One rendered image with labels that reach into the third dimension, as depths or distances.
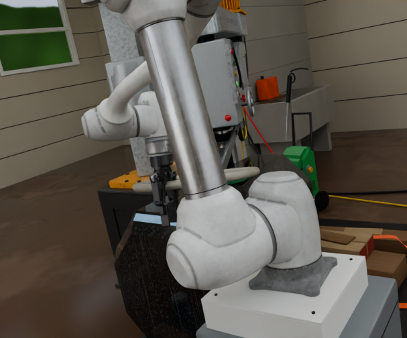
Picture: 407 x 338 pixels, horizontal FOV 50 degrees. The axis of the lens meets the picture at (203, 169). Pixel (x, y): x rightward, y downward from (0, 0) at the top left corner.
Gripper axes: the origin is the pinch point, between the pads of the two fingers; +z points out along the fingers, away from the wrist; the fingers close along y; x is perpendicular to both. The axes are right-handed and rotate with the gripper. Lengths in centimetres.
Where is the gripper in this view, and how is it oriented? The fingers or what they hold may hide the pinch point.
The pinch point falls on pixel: (168, 214)
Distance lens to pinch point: 147.9
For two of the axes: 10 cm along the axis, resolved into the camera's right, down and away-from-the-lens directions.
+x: -8.7, 1.0, 4.8
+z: 1.4, 9.9, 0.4
